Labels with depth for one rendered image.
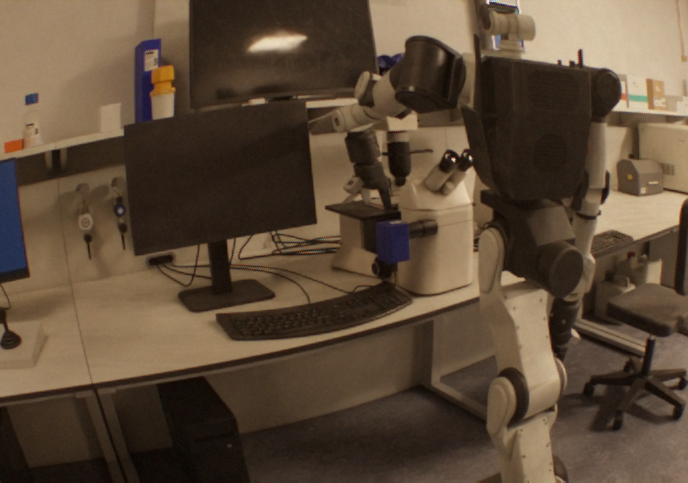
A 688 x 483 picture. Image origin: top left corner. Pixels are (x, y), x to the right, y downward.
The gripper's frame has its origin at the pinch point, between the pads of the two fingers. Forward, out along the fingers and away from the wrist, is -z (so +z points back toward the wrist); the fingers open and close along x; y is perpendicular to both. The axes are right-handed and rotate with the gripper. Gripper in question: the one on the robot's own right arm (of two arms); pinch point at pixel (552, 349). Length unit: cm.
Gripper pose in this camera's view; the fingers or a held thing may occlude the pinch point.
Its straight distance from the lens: 171.0
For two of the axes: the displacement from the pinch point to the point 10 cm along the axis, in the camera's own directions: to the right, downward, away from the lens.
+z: 0.0, -8.6, -5.1
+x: -1.3, -5.0, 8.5
